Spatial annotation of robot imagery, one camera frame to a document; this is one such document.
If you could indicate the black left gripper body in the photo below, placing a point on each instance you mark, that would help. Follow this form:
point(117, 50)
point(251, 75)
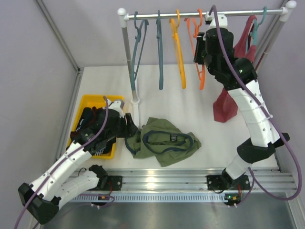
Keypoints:
point(128, 123)

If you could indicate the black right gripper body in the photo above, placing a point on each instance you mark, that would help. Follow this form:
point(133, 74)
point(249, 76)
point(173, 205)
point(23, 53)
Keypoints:
point(200, 52)

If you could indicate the orange plastic hanger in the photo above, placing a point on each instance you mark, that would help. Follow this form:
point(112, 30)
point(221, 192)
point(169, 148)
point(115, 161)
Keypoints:
point(200, 73)

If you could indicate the olive green tank top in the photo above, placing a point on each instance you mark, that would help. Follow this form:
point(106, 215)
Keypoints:
point(161, 139)

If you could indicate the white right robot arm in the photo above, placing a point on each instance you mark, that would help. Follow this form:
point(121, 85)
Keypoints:
point(264, 139)

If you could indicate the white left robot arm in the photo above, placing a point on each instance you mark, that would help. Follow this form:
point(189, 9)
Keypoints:
point(45, 196)

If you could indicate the yellow plastic hanger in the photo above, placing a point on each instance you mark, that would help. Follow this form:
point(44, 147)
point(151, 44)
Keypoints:
point(177, 46)

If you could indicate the grey-blue hanger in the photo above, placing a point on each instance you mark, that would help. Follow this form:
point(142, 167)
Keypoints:
point(160, 49)
point(138, 47)

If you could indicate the teal plastic hanger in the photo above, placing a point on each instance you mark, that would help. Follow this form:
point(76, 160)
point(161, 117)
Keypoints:
point(253, 34)

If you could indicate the grey-blue hanger leftmost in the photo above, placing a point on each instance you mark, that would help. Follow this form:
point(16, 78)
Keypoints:
point(138, 47)

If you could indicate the dark red tank top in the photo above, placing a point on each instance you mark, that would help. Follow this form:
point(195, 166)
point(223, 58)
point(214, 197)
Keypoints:
point(225, 108)

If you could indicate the dark striped clothes pile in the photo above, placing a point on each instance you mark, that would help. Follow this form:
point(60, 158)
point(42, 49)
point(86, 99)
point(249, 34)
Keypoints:
point(87, 127)

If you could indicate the white metal clothes rack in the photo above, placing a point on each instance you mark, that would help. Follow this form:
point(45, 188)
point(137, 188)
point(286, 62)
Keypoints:
point(280, 17)

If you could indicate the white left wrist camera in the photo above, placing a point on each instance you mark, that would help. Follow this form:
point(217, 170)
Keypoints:
point(116, 105)

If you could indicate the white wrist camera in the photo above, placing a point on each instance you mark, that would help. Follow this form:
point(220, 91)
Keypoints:
point(116, 105)
point(215, 20)

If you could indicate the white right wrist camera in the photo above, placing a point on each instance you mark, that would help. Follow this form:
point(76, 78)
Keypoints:
point(215, 20)

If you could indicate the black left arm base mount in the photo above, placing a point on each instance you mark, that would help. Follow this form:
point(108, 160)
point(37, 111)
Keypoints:
point(113, 183)

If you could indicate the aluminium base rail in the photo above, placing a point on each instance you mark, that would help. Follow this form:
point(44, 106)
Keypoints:
point(184, 186)

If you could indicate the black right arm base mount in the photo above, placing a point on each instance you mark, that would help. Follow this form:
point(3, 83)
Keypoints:
point(217, 183)

